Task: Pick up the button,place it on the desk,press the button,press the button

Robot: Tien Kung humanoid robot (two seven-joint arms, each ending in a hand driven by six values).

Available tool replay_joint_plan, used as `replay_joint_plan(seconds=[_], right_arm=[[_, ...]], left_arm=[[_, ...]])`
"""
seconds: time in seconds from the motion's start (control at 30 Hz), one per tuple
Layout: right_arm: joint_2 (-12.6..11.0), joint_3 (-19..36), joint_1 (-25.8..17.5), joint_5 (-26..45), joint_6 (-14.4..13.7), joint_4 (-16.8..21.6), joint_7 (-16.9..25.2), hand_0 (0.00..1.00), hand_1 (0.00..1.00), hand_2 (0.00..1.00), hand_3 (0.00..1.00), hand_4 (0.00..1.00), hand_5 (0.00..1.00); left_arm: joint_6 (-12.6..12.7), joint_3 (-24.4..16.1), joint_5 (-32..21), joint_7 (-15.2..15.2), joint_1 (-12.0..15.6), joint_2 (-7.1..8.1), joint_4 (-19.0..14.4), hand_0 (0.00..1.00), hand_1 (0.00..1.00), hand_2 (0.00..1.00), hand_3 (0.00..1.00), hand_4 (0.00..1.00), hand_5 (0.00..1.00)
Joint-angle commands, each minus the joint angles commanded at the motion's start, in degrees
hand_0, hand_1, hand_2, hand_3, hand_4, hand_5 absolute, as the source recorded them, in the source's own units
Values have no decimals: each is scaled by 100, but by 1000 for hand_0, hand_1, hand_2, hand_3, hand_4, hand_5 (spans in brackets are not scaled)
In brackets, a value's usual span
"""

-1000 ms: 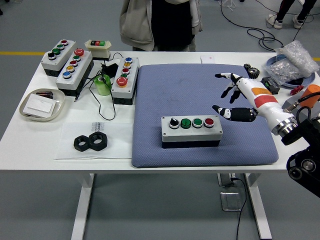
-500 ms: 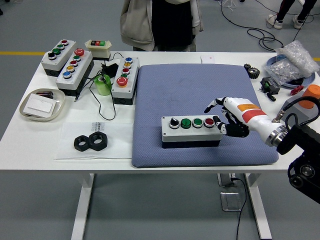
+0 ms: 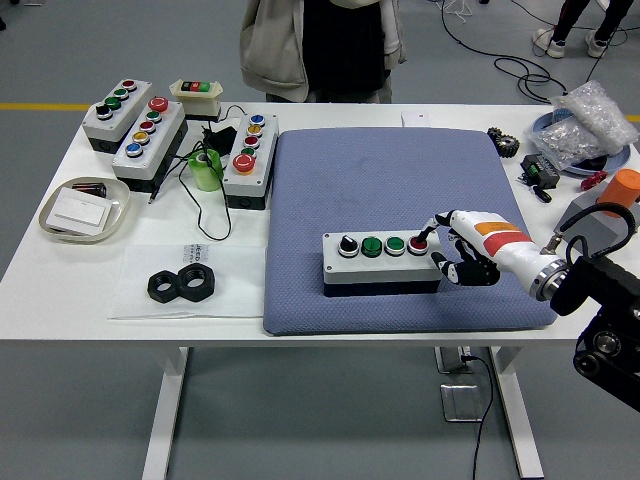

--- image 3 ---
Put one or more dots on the white wall switch plate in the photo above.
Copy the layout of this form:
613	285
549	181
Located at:
80	206

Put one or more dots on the grey angled block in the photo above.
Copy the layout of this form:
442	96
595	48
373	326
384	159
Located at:
580	210

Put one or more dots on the black power adapter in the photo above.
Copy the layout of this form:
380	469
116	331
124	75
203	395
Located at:
222	139

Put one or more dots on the dark small batteries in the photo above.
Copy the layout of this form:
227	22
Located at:
92	189

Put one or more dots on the grey five-button box, yellow collar mushroom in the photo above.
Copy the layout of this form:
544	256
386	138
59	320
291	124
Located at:
265	150

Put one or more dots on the black gear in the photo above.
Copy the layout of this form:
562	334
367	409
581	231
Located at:
495	134
509	146

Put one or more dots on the grey four-button control box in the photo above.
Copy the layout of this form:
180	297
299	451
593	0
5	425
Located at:
380	267

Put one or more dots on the metal floor socket plate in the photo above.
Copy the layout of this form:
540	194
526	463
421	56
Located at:
461	402

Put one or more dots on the grey box with black knob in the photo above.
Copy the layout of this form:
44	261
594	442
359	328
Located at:
125	117

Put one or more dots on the bubble wrap bag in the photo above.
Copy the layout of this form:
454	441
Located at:
600	115

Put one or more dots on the black module with green terminals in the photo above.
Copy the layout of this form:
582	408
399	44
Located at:
542	170

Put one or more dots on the small black connector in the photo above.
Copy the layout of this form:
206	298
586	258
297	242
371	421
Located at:
541	194

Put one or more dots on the cream red-green switch box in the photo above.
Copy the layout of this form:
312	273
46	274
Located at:
200	102

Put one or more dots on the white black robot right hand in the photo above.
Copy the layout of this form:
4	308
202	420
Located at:
505	245

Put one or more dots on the person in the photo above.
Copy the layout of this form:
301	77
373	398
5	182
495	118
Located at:
555	47
340	45

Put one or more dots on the blue-grey textured mat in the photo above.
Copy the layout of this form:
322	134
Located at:
360	190

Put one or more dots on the grey under-table box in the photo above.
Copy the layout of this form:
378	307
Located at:
450	360

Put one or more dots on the orange cylinder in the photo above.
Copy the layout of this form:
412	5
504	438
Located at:
622	190

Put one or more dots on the clear bag of metal parts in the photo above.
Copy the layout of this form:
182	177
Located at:
565	142

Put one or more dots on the blue plate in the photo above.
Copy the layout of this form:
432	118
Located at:
617	160

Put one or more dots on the white rounded tray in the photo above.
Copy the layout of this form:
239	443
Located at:
117	192

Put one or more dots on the grey five-button box, blue button end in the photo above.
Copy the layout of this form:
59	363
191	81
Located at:
165	132

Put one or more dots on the clear printed plastic bag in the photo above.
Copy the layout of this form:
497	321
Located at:
235	280

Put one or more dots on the small red part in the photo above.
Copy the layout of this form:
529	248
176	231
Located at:
594	181

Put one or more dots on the black hex nut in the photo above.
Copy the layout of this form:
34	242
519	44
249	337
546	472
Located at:
157	292
206	292

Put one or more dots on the green tape roll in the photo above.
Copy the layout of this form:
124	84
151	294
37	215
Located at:
206	172

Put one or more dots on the white table leg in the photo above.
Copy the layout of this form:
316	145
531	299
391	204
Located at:
520	415
165	415

